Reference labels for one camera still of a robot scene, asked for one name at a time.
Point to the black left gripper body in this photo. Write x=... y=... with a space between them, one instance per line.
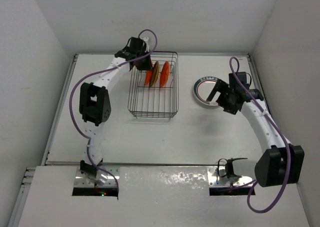
x=143 y=63

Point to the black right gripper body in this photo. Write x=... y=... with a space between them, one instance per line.
x=225 y=100

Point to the orange plastic plate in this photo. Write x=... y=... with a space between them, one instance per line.
x=148 y=75
x=164 y=76

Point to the yellow patterned brown plate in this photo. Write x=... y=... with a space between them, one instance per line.
x=154 y=74

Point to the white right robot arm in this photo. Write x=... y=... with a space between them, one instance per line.
x=270 y=170

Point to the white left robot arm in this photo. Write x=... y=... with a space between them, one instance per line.
x=94 y=101

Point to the white front cover panel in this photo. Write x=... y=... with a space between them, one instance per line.
x=153 y=197

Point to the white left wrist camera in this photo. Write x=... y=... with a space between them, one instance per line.
x=147 y=43

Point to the aluminium table edge rail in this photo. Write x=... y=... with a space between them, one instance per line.
x=256 y=78

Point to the grey wire dish rack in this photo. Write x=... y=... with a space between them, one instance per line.
x=146 y=102

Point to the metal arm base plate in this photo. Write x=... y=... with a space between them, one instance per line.
x=216 y=179

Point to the left metal arm base plate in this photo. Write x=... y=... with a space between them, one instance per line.
x=103 y=179

